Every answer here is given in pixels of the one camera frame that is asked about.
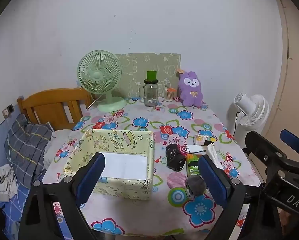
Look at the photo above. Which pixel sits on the yellow printed fabric storage box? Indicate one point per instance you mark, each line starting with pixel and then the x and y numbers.
pixel 114 140

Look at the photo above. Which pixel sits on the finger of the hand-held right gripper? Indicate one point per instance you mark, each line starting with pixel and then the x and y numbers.
pixel 262 147
pixel 293 140

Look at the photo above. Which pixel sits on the floral tablecloth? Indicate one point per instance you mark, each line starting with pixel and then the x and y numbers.
pixel 144 122

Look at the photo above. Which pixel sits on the blue checked bed sheet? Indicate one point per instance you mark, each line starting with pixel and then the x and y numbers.
pixel 13 212

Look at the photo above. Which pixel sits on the white paper slip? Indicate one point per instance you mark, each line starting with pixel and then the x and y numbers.
pixel 195 149

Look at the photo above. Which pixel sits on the wall power socket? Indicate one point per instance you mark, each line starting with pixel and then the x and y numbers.
pixel 8 110

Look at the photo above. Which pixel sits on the white standing fan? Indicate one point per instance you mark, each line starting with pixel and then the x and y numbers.
pixel 254 112

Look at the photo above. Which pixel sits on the wooden bed headboard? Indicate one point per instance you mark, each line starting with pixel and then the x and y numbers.
pixel 52 107

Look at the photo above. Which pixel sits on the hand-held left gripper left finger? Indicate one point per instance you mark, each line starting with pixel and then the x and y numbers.
pixel 92 177

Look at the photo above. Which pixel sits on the grey fuzzy plush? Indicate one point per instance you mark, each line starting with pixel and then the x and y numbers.
pixel 195 185

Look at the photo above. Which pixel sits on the beige door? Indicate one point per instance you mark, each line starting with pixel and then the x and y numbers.
pixel 292 80

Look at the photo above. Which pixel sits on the cotton swab box orange lid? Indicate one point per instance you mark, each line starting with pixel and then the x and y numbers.
pixel 169 95

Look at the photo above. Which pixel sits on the glass jar with black lid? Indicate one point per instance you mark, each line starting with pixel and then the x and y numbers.
pixel 150 93

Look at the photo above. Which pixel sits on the green plastic cup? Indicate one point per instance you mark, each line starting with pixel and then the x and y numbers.
pixel 151 75

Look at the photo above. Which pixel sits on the purple plush bunny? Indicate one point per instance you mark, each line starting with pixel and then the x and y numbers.
pixel 190 90

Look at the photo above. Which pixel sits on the crumpled white cloth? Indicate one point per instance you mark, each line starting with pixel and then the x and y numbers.
pixel 4 182

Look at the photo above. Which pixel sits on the green tissue pack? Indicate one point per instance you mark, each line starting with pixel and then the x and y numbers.
pixel 192 166

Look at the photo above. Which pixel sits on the green desk fan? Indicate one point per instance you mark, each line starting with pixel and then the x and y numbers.
pixel 98 76

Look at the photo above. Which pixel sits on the black cloth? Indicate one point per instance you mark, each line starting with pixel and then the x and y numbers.
pixel 174 157

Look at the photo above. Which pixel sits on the white tissue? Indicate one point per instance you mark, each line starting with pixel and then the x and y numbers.
pixel 212 153

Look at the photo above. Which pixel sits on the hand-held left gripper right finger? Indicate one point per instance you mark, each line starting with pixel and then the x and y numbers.
pixel 212 180

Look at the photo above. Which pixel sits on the yellow printed tissue packet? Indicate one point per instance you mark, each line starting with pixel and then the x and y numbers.
pixel 203 138

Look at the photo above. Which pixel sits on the green patterned cardboard board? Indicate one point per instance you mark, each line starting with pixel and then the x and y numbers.
pixel 139 65

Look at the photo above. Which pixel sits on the white quilt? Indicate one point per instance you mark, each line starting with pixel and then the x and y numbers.
pixel 59 142

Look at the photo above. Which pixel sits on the blue plaid pillow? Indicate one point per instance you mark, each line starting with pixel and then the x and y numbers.
pixel 27 150

